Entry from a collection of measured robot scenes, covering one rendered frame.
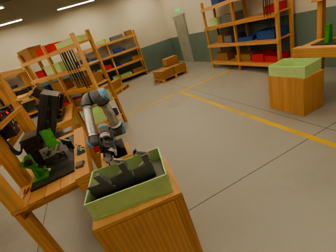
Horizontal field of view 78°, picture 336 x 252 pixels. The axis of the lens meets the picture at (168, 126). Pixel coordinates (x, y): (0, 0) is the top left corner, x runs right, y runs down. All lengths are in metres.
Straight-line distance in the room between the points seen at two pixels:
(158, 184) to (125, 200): 0.26
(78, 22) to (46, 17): 1.29
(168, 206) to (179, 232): 0.29
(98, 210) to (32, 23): 10.48
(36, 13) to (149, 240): 10.78
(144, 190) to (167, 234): 0.44
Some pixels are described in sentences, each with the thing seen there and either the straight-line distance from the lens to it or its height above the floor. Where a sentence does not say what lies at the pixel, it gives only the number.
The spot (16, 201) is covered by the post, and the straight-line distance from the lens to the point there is 2.24.
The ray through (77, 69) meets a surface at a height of 1.61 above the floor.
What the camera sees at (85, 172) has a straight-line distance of 2.13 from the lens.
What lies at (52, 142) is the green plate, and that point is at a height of 1.11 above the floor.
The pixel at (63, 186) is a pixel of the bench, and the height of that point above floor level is 0.88.
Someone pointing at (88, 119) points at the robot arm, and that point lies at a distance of 1.84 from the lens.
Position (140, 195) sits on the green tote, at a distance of 1.59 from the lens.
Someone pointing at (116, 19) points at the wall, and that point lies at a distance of 11.67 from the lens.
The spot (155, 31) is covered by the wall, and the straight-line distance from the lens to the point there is 12.11.
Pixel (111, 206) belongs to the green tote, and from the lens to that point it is 1.64.
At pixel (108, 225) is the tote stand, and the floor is 0.78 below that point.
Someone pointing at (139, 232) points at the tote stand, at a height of 0.60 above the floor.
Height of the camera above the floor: 1.86
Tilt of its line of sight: 25 degrees down
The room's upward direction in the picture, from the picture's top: 18 degrees counter-clockwise
